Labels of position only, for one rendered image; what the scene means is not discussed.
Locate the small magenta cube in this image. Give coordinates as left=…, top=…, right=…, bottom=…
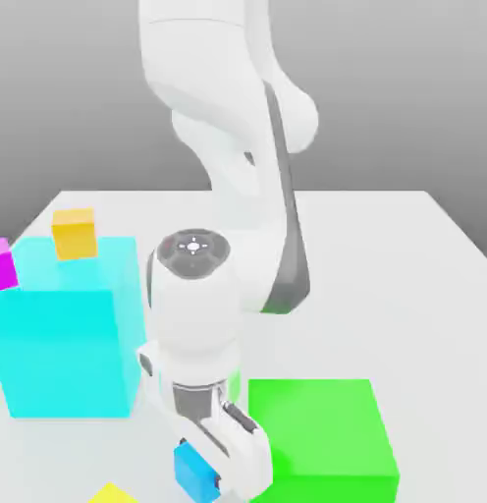
left=0, top=237, right=20, bottom=295

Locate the small yellow cube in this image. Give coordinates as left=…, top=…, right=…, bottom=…
left=86, top=481, right=139, bottom=503

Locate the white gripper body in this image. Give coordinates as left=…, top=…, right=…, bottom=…
left=179, top=417, right=275, bottom=503

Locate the large green box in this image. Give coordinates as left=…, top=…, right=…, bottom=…
left=246, top=377, right=402, bottom=503

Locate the large cyan box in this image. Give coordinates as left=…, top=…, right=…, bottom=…
left=0, top=235, right=149, bottom=420

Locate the small blue cube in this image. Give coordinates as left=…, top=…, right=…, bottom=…
left=173, top=439, right=223, bottom=503

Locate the small orange cube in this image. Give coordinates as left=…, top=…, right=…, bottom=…
left=50, top=207, right=100, bottom=261

